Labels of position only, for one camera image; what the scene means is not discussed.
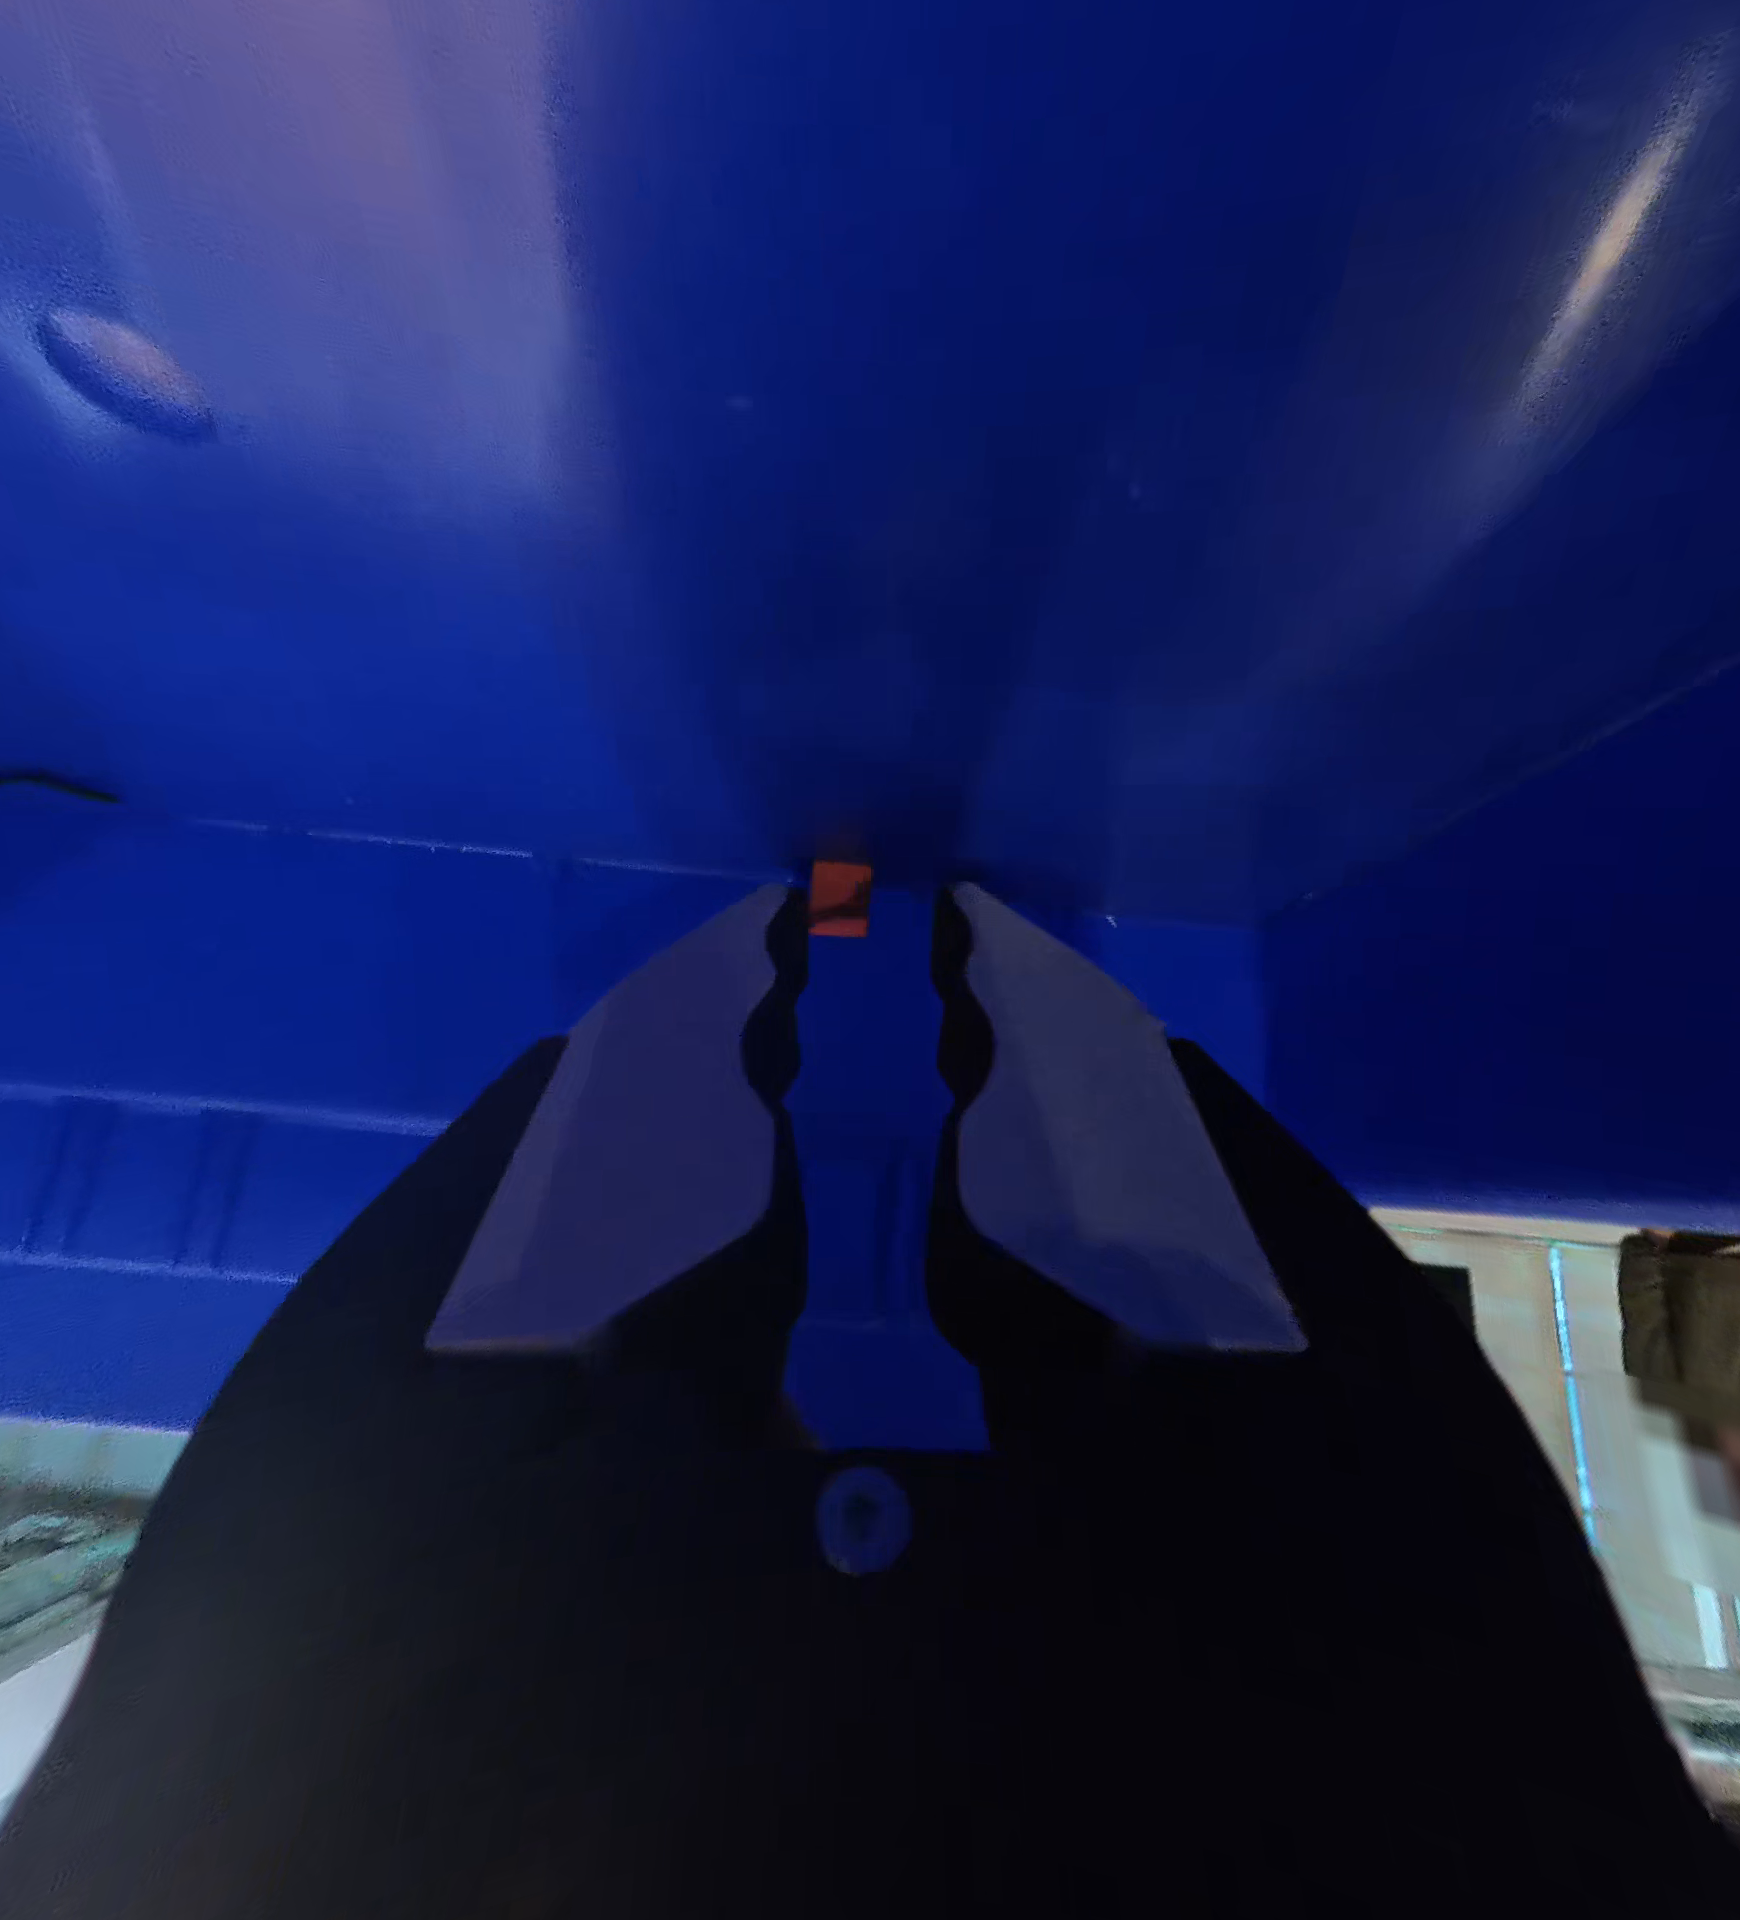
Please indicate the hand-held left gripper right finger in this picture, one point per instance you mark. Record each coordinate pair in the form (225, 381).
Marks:
(1110, 1169)

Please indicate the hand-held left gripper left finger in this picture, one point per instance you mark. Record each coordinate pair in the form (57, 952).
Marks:
(629, 1156)

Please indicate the small orange block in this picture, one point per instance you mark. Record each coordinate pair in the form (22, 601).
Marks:
(839, 896)

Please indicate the blue plastic bin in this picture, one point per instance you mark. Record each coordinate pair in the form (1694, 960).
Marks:
(868, 449)

